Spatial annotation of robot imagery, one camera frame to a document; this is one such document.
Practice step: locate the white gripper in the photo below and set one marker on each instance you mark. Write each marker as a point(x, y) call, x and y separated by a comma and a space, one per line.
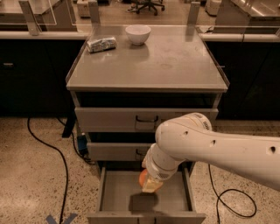
point(158, 171)

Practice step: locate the orange fruit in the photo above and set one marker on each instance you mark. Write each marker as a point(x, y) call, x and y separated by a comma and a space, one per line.
point(142, 178)

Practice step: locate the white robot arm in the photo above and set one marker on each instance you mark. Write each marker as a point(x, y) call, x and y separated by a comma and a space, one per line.
point(190, 138)

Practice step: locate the bottom grey open drawer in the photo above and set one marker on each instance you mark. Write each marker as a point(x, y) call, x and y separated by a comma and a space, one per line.
point(121, 201)

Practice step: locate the middle grey drawer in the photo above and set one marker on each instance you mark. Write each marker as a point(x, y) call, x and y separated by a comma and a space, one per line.
point(117, 151)

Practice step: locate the top grey drawer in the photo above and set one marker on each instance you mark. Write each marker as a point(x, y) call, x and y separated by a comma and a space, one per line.
point(132, 119)

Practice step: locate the grey metal drawer cabinet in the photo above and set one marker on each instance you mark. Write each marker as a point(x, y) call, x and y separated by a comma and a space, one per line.
point(171, 70)

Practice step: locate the blue power adapter box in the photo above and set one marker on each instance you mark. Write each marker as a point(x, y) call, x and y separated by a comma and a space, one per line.
point(82, 144)

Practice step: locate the silver foil snack bag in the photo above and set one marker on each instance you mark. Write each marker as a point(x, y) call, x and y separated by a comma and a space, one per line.
point(102, 44)

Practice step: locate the white ceramic bowl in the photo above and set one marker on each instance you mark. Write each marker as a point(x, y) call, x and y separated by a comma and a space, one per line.
point(138, 33)

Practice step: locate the black office chair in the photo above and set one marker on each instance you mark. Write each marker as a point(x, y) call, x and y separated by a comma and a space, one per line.
point(137, 5)

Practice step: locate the long white counter rail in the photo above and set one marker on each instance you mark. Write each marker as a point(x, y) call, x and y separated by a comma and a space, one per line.
point(217, 37)

